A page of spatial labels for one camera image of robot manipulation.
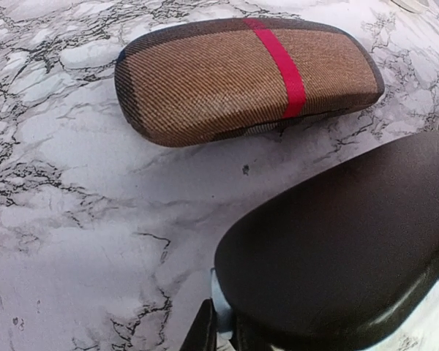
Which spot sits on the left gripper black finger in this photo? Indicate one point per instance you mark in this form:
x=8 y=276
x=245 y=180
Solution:
x=202 y=335

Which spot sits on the light blue cleaning cloth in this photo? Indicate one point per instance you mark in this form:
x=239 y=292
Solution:
x=223 y=310

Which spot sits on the black glasses case beige lining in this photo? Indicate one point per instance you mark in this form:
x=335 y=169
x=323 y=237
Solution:
x=339 y=261

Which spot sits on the brown fabric case red stripe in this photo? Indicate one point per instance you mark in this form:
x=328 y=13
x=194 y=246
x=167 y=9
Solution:
x=212 y=80

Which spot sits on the white plate with blue spiral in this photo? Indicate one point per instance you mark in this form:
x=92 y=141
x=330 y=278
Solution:
x=414 y=6

